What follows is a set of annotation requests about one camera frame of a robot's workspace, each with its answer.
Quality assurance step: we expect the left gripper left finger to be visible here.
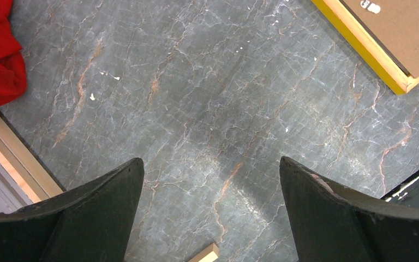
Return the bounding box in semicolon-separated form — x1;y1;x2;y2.
0;158;145;261

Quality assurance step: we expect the wooden rack frame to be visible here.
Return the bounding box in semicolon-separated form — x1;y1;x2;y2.
0;117;64;205

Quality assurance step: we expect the brown cardboard backing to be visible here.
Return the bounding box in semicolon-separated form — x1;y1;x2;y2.
342;1;419;79

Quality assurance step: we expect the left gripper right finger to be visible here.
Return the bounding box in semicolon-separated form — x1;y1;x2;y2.
279;156;419;261

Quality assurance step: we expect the yellow picture frame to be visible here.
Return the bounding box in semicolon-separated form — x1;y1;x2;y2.
312;0;419;95

